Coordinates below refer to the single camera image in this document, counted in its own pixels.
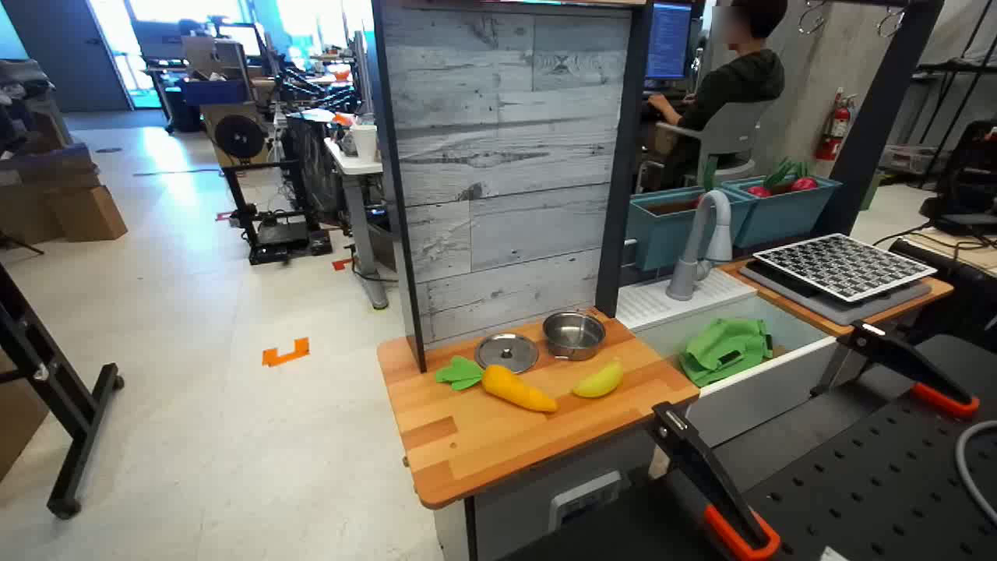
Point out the yellow toy vegetable green leaves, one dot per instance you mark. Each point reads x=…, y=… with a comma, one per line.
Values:
x=514, y=390

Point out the small steel pot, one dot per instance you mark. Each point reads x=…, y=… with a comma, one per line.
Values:
x=574, y=338

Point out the small metal bowl left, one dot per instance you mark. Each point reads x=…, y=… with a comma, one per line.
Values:
x=507, y=354

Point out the grey wood-pattern back panel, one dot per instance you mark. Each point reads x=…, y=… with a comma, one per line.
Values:
x=509, y=158

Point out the yellow-green toy banana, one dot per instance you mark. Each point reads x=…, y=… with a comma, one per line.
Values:
x=600, y=381

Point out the white desk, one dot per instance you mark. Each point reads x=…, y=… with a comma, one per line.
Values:
x=360, y=198

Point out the white toy sink basin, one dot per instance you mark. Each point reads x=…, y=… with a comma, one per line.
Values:
x=666, y=312

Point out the grey toy faucet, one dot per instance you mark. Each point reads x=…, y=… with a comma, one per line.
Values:
x=711, y=221

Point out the black equipment cart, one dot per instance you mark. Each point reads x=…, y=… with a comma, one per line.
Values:
x=281, y=236

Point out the grey toy kitchen cabinet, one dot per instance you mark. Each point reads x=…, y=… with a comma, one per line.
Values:
x=518, y=510

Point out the green cloth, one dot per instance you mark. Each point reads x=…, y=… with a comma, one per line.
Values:
x=728, y=347

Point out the grey office chair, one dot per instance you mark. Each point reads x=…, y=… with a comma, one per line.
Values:
x=734, y=130

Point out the teal plastic bin with vegetables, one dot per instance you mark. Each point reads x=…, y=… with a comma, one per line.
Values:
x=782, y=217

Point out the computer monitor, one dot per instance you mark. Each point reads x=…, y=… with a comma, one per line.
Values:
x=669, y=41

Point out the seated person dark hoodie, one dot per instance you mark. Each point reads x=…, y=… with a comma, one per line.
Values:
x=736, y=83

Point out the red toy vegetable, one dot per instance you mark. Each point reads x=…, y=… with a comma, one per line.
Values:
x=804, y=184

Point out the grey drying tray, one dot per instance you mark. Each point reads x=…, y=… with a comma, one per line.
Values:
x=829, y=310

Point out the red fire extinguisher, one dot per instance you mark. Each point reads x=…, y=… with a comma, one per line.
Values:
x=833, y=127

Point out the cardboard boxes stack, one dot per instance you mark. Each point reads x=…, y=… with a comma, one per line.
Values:
x=63, y=204

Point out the black metal stand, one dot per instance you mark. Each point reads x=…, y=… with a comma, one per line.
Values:
x=63, y=416

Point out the black office chair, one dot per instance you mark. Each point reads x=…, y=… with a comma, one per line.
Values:
x=971, y=174

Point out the black slanted frame post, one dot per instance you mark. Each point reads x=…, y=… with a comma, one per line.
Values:
x=878, y=112

